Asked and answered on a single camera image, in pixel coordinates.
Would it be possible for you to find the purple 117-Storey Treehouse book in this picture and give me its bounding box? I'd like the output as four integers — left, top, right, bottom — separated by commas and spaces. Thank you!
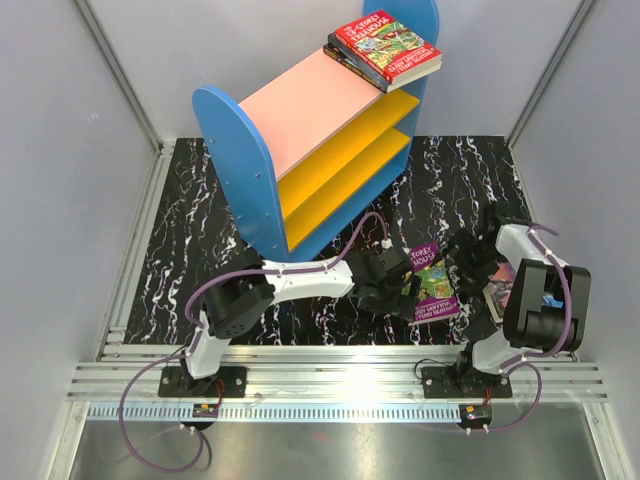
409, 243, 460, 325

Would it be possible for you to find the black blue Treehouse book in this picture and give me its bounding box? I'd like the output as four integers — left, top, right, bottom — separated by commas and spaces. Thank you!
323, 43, 386, 93

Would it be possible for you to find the red 13-Storey Treehouse book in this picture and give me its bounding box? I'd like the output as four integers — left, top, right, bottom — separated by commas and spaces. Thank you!
333, 10, 442, 91

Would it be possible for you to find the Nineteen Eighty-Four book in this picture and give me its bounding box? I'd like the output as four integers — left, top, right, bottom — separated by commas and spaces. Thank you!
327, 33, 369, 69

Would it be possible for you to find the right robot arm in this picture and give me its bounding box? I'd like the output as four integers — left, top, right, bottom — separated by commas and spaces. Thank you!
440, 202, 591, 397

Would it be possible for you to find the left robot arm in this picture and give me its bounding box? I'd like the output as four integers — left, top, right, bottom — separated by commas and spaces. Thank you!
180, 246, 421, 397

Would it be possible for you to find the blue Jane Eyre book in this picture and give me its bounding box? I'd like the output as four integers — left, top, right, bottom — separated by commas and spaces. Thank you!
483, 263, 516, 325

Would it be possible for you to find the black marble pattern mat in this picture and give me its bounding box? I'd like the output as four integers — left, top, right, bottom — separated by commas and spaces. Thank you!
125, 136, 530, 360

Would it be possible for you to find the blue pink yellow bookshelf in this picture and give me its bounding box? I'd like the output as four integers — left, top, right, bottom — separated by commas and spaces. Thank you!
192, 1, 439, 262

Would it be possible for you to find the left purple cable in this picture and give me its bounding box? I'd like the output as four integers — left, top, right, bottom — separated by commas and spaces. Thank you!
117, 212, 394, 474

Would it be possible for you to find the purple cable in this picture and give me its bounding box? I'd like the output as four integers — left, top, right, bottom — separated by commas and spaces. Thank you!
499, 223, 576, 431
117, 212, 394, 474

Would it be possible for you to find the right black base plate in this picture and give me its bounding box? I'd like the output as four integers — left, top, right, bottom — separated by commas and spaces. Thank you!
419, 365, 513, 400

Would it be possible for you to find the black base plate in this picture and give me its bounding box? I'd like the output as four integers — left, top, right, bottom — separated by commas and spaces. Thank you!
158, 366, 248, 399
419, 365, 513, 400

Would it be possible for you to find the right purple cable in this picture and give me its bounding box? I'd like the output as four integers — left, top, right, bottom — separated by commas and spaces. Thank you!
499, 223, 576, 431

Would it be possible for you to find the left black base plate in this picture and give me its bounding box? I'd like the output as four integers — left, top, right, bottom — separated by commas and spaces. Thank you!
158, 366, 248, 399

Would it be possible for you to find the white slotted cable duct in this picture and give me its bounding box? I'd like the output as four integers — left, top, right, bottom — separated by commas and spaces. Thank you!
88, 402, 487, 424

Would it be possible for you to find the aluminium mounting rail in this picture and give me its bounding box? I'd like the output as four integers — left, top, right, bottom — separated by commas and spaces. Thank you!
67, 343, 609, 406

